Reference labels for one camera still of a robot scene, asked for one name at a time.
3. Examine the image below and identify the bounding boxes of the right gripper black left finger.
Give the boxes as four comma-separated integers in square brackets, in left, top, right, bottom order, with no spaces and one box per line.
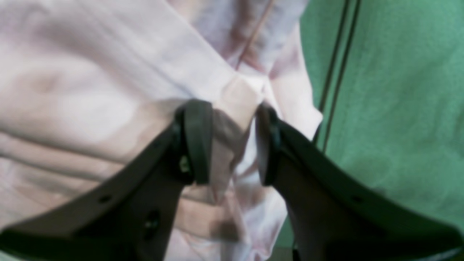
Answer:
[1,100,213,261]

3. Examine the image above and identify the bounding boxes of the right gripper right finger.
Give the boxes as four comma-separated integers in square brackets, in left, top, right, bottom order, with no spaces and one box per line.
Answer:
[256,105,463,261]

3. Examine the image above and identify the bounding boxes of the pink t-shirt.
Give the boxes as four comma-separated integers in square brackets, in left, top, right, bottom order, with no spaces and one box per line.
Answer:
[1,0,323,261]

